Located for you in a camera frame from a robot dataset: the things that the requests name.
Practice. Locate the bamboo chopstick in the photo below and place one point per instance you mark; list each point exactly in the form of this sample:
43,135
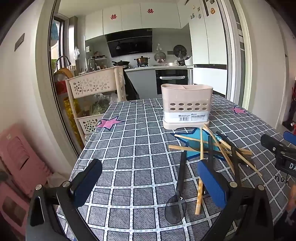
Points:
199,197
245,160
201,143
185,137
178,147
227,162

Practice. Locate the pink star cutout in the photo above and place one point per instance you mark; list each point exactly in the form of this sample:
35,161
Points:
108,122
238,110

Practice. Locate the grey wall switch panel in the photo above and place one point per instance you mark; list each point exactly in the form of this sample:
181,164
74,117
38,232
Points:
19,42

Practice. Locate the black built-in oven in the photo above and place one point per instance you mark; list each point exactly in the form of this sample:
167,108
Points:
172,81

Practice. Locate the hanging plastic bag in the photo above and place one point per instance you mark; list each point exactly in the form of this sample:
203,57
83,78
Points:
76,53

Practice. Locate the white refrigerator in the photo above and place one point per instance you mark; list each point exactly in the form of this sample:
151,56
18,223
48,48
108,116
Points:
208,41

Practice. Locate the beige plastic utensil holder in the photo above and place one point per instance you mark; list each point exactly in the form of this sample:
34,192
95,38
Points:
186,105

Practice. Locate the white upper kitchen cabinets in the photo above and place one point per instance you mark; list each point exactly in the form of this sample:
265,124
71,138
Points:
129,20

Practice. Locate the blue star cutout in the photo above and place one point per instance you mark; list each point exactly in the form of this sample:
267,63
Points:
192,156

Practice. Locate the kitchen faucet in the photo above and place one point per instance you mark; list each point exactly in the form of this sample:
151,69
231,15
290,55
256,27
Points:
63,59

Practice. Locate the pink plastic stool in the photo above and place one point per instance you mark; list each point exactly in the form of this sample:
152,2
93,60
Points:
20,162

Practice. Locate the metal cooking pot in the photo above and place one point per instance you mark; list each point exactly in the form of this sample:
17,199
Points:
142,60

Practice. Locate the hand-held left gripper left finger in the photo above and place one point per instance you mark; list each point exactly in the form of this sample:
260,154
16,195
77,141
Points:
85,184

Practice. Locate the grey checked tablecloth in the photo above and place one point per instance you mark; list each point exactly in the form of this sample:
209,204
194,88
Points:
138,162

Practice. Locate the beige plastic storage cart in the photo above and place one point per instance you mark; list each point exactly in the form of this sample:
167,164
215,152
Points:
92,84

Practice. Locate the black wok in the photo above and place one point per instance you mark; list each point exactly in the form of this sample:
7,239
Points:
120,62

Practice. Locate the black garment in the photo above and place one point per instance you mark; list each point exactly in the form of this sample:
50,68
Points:
130,88

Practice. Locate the clear bag of greens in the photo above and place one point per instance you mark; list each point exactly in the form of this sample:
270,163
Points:
100,105

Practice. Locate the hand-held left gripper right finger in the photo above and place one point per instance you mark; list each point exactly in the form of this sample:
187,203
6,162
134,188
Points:
212,183

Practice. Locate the person's right forearm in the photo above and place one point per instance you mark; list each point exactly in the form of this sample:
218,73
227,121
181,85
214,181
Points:
291,199

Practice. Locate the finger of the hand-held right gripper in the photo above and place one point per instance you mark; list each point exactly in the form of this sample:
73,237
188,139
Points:
290,138
270,142

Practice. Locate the black range hood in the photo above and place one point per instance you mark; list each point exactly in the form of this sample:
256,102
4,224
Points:
130,44

